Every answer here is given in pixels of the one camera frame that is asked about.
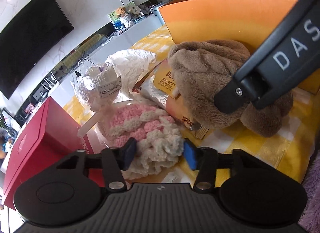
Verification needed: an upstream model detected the pink and white crochet piece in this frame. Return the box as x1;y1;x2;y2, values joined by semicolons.
101;104;185;180

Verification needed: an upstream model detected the red box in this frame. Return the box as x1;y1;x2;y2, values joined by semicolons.
2;96;105;207

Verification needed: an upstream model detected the white router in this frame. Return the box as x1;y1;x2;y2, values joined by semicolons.
44;76;60;91

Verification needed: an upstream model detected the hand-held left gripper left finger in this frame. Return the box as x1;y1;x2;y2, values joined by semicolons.
55;138;137;191

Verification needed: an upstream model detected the silver foil packet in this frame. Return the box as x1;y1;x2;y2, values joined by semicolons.
135;78;171;109

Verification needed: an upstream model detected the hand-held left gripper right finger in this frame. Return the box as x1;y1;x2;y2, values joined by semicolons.
183;138;267;190

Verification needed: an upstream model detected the yellow checked tablecloth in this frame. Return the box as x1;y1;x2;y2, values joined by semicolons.
62;24;318;188

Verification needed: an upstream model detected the clear white bouquet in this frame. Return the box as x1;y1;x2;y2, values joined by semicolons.
71;63;123;136

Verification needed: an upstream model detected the purple fluffy rug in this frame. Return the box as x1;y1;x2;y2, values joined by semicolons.
299;158;320;233

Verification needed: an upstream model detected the orange box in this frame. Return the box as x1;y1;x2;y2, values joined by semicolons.
158;0;320;93

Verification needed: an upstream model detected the white paper slip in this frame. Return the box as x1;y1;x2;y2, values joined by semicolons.
162;172;181;186

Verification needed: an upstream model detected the peach tissue packet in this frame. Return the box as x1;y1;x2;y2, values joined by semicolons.
166;96;201;131

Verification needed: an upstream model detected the white television console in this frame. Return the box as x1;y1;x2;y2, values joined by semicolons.
15;13;167;123

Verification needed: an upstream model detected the grey trash can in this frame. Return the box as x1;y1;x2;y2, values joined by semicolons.
149;1;168;16

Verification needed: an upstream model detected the brown plush toy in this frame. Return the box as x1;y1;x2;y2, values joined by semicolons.
167;39;294;138

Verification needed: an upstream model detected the small brown teddy bear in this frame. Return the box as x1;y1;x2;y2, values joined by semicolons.
114;6;127;18

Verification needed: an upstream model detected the black wall television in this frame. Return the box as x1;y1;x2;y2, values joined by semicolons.
0;0;75;100

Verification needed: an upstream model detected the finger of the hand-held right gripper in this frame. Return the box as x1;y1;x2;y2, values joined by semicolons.
214;78;256;114

